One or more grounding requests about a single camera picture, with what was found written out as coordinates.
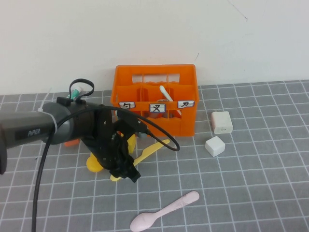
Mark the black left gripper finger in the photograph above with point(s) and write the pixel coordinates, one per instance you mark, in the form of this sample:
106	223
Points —
118	174
133	171

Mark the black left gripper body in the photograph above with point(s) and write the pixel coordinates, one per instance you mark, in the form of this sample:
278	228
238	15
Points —
108	152

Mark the yellow plastic knife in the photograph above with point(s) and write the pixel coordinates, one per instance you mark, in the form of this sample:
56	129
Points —
154	147

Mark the pink plastic spoon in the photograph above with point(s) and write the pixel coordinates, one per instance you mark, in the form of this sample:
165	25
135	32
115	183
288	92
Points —
144	221

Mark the white plastic knife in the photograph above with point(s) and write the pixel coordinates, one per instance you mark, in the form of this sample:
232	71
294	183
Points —
164	93

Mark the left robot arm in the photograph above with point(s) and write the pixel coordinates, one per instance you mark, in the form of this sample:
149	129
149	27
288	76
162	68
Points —
29	130

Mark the orange plastic cutlery holder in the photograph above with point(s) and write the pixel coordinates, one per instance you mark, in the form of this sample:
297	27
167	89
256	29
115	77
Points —
154	68

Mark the yellow rubber duck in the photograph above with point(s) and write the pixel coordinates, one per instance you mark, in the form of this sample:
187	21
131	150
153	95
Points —
93	166

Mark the yellow foam cube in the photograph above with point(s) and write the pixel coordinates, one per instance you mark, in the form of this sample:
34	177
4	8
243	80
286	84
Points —
132	145

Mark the orange foam cube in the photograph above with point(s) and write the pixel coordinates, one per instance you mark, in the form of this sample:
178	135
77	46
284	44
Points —
71	143

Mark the white zip tie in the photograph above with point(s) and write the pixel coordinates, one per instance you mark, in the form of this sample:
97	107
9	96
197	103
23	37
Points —
53	119

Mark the white green glue stick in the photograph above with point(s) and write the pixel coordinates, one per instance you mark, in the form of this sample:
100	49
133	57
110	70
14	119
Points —
76	92

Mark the white foam cube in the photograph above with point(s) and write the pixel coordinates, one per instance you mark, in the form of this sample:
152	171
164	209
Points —
215	146

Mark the white USB charger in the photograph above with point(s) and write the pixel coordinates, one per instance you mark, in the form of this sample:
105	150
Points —
221	122

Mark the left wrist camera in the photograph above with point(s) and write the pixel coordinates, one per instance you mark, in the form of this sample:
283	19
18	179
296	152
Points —
130	123

